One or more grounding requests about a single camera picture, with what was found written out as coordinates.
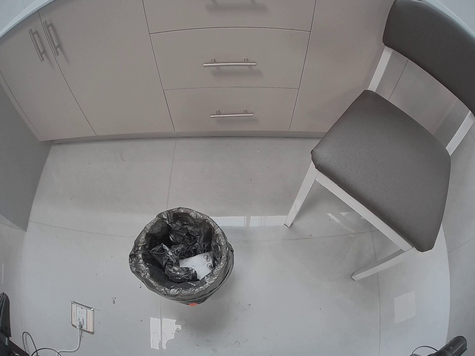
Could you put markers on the clear printed wrapper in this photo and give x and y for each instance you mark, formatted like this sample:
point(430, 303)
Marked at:
point(200, 263)

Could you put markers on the black plastic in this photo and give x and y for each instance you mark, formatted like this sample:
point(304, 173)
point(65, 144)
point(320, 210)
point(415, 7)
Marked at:
point(178, 269)

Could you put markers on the black plastic bag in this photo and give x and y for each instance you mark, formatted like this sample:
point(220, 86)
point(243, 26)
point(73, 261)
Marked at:
point(141, 243)

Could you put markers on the beige cabinet with drawers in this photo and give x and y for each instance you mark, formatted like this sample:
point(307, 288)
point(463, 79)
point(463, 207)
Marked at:
point(230, 46)

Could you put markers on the grey chair with white legs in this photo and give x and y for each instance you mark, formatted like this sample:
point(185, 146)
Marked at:
point(389, 161)

